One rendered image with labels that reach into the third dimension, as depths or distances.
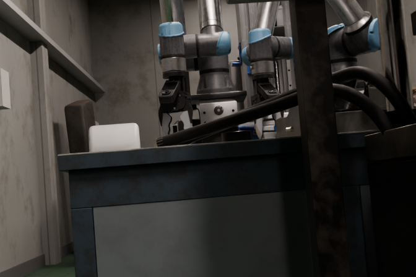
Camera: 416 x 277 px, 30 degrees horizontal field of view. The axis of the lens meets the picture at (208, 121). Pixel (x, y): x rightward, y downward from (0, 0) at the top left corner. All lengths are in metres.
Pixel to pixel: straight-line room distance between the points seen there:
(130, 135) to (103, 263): 6.04
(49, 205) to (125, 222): 6.51
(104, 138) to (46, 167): 0.82
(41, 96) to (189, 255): 6.65
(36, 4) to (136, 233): 6.86
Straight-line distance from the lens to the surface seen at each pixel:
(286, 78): 3.07
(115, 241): 1.84
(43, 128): 8.37
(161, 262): 1.84
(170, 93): 2.26
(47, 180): 8.34
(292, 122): 2.22
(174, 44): 2.34
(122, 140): 7.84
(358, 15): 2.90
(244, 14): 3.18
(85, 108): 9.25
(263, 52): 2.55
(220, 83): 2.93
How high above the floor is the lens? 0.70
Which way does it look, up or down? 5 degrees up
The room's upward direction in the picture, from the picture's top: 5 degrees counter-clockwise
